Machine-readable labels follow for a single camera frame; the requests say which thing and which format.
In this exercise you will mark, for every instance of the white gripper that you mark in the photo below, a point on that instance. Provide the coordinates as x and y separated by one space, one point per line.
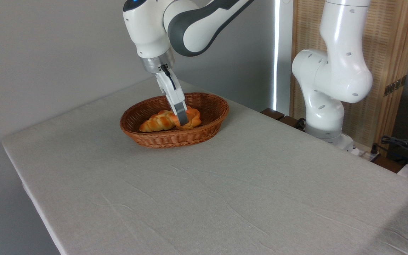
172 90

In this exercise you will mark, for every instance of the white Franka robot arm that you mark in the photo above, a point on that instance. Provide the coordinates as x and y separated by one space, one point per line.
147 28

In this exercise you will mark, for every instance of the long braided bread roll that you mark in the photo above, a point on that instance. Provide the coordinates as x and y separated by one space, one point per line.
156 122

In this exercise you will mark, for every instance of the brown wicker basket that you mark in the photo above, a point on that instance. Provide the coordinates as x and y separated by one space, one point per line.
175 140

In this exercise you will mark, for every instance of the light grey tablecloth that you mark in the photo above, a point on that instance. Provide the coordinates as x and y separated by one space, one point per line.
225 194

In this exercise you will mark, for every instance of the white power strip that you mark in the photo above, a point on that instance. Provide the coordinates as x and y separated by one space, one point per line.
365 154

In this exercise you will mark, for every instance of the dark metal screen hinge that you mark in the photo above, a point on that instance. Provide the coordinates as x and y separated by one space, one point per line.
395 85

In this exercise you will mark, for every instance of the white window frame post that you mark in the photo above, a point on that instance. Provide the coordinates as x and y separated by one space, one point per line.
282 53

